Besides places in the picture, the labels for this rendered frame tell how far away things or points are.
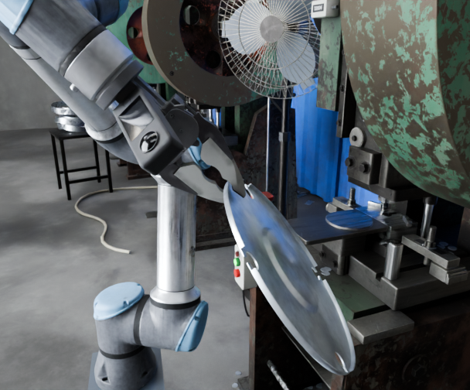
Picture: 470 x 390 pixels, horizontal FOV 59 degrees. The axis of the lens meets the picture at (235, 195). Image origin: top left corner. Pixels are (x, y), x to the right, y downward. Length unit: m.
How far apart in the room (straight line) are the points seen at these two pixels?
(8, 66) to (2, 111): 0.70
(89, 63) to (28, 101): 7.02
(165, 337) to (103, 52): 0.66
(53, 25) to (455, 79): 0.46
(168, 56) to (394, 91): 1.71
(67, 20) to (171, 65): 1.74
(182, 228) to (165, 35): 1.46
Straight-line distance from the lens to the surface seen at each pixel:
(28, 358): 2.06
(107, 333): 1.04
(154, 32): 2.22
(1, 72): 7.52
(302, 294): 0.54
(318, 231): 1.08
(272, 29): 1.78
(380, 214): 1.24
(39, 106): 7.52
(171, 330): 0.97
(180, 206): 0.90
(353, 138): 1.15
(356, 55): 0.67
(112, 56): 0.50
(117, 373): 1.10
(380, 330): 1.00
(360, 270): 1.13
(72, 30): 0.51
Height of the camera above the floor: 1.22
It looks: 19 degrees down
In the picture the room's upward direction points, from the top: straight up
